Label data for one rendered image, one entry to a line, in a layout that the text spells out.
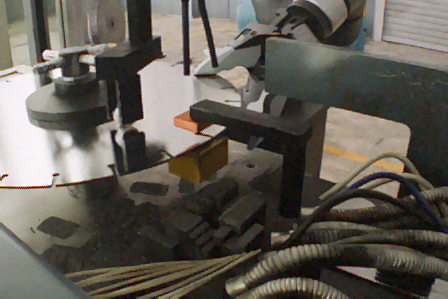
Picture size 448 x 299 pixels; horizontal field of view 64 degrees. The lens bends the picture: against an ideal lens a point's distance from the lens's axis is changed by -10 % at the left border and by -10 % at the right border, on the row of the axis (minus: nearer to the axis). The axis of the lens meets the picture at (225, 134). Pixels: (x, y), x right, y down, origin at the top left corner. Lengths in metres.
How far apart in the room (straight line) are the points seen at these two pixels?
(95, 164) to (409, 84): 0.29
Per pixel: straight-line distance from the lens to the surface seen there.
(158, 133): 0.32
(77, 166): 0.29
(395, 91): 0.41
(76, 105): 0.38
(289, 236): 0.28
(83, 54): 0.40
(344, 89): 0.42
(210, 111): 0.28
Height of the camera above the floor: 1.08
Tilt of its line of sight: 25 degrees down
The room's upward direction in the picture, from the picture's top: straight up
